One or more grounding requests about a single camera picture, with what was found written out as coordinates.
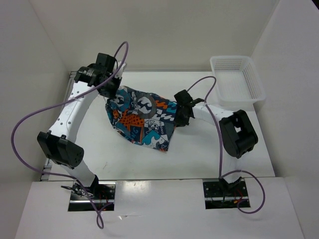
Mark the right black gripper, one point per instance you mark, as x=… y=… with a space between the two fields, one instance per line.
x=178 y=121

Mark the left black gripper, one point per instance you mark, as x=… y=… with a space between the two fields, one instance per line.
x=113 y=93

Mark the colourful patterned shorts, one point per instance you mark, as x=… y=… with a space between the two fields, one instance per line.
x=142 y=118

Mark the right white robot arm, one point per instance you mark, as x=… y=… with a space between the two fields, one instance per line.
x=235 y=131

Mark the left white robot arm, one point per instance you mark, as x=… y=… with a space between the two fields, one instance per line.
x=59 y=143

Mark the white plastic basket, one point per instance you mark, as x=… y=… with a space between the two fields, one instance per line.
x=238 y=82

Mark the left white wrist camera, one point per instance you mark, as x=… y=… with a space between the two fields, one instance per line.
x=119 y=68

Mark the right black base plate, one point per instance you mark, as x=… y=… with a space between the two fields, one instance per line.
x=218 y=194

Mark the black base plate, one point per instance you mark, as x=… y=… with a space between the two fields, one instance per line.
x=104 y=200
x=218 y=194

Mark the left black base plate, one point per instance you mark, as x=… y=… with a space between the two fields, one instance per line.
x=104 y=200

